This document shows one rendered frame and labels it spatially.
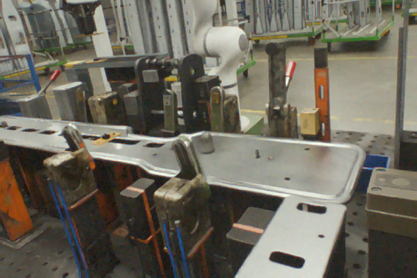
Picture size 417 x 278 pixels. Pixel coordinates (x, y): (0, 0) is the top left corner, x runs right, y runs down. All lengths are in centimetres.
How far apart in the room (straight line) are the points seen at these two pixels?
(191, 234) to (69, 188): 36
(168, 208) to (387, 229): 32
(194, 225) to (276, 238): 17
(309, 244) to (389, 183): 14
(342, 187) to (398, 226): 13
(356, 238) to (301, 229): 48
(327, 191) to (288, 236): 13
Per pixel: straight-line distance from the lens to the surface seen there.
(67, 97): 131
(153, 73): 104
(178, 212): 58
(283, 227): 55
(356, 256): 96
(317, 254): 51
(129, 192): 73
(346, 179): 66
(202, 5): 131
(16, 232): 128
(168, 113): 101
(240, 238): 57
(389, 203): 53
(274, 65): 84
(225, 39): 133
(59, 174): 84
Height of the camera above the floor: 133
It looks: 20 degrees down
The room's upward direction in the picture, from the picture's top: 9 degrees counter-clockwise
